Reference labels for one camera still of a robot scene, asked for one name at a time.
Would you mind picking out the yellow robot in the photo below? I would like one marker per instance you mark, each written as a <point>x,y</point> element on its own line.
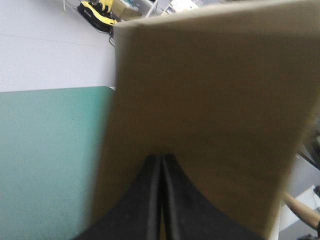
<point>98,12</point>

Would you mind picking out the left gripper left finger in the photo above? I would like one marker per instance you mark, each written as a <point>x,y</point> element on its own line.
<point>132,207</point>

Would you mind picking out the brown cardboard box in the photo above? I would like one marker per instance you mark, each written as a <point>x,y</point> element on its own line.
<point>200,100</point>

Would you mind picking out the wooden chair leg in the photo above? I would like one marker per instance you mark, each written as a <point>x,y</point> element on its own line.
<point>300,208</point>

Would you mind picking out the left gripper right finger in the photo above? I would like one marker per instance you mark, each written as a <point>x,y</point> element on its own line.
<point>195,210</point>

